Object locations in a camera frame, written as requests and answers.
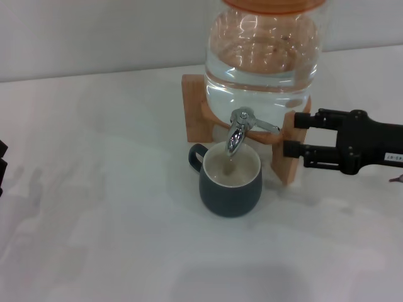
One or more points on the clear glass water dispenser jar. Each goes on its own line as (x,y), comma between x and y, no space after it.
(261,63)

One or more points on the wooden dispenser stand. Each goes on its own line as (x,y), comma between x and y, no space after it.
(195,107)

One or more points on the chrome faucet with lever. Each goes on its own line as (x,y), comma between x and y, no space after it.
(234,136)

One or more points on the orange dispenser lid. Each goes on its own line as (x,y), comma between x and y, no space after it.
(270,6)

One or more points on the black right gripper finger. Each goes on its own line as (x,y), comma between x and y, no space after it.
(303,120)
(291,148)

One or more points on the black cup white inside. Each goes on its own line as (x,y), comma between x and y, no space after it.
(230,198)

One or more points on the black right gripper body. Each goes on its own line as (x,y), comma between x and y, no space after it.
(371,141)

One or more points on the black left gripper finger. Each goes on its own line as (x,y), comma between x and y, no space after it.
(2,166)
(3,148)

